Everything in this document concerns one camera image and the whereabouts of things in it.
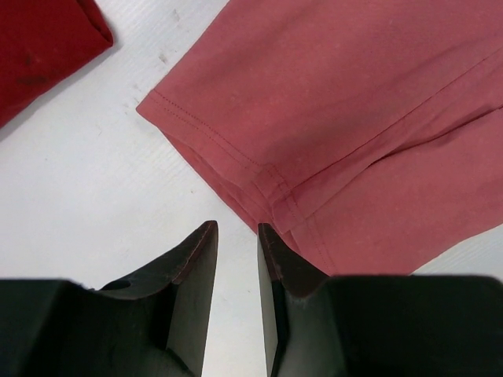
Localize folded dark red t-shirt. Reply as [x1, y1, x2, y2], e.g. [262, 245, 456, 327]
[1, 0, 113, 126]

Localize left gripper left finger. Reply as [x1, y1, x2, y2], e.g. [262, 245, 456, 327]
[1, 221, 218, 376]

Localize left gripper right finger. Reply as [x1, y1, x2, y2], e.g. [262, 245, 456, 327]
[258, 224, 502, 376]

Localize salmon pink t-shirt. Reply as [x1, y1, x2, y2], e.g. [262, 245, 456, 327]
[138, 1, 502, 275]

